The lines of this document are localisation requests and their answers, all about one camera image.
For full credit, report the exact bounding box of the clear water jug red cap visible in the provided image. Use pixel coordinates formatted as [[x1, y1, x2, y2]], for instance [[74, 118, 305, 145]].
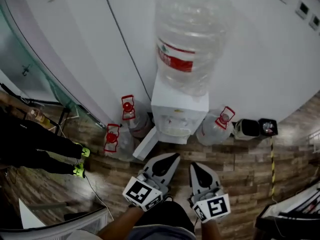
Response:
[[103, 123, 141, 162], [121, 94, 153, 139], [195, 105, 236, 147]]

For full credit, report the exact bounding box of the yellow black hazard tape strip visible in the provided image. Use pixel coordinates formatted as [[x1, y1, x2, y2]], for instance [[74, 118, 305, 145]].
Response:
[[269, 137, 277, 197]]

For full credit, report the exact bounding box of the frosted glass partition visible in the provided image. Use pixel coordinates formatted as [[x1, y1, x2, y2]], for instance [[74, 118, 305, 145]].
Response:
[[0, 0, 106, 129]]

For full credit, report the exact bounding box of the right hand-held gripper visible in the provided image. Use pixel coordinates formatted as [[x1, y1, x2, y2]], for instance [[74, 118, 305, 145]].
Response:
[[188, 162, 231, 224]]

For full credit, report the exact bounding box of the black metal frame table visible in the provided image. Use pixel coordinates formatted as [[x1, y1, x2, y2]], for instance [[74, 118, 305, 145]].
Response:
[[0, 82, 72, 137]]

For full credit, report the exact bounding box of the long white floor cable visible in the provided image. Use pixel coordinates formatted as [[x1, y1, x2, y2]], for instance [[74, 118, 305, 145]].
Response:
[[57, 123, 115, 221]]

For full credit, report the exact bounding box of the black frame white table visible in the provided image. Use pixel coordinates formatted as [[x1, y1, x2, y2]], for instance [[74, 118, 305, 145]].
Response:
[[254, 181, 320, 240]]

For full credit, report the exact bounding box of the person's right forearm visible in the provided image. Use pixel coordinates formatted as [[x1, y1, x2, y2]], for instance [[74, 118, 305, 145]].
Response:
[[199, 218, 223, 240]]

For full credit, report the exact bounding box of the person's left forearm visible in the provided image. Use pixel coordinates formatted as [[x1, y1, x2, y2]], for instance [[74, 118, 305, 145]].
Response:
[[96, 205, 145, 240]]

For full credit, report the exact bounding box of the white dispenser door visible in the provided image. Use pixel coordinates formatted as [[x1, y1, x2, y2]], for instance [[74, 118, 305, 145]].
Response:
[[132, 127, 159, 161]]

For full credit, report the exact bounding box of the black wall cable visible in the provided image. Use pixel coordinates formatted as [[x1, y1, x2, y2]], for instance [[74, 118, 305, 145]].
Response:
[[99, 0, 153, 102]]

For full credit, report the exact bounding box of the black trash bin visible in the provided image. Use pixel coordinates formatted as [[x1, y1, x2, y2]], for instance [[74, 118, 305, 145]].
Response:
[[257, 118, 279, 137]]

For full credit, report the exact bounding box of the white mesh panel rack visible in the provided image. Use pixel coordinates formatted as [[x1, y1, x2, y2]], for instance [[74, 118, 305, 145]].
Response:
[[0, 198, 112, 240]]

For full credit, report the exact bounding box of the white trash bin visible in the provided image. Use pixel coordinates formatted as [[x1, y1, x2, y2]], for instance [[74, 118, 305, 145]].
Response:
[[233, 118, 261, 141]]

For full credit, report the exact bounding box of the white slotted drip tray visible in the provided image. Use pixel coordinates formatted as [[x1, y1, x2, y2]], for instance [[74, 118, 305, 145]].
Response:
[[163, 127, 190, 137]]

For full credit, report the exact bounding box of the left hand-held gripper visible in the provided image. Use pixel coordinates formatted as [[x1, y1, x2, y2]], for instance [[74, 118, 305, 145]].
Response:
[[121, 153, 181, 212]]

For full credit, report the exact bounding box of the person's light shirt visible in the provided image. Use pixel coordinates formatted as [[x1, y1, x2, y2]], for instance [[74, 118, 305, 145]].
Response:
[[66, 228, 103, 240]]

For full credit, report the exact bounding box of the white wall control panel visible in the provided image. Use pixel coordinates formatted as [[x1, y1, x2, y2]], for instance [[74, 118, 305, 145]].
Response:
[[309, 13, 320, 31], [295, 0, 312, 19]]

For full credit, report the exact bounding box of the large clear water bottle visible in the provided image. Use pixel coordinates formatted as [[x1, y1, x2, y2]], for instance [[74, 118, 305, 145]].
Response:
[[154, 0, 235, 97]]

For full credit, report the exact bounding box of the white metal rack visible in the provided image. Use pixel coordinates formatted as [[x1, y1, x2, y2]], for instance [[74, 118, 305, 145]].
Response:
[[307, 128, 320, 155]]

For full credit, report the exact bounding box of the white water dispenser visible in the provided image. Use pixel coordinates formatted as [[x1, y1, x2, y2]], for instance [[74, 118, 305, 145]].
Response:
[[150, 77, 210, 145]]

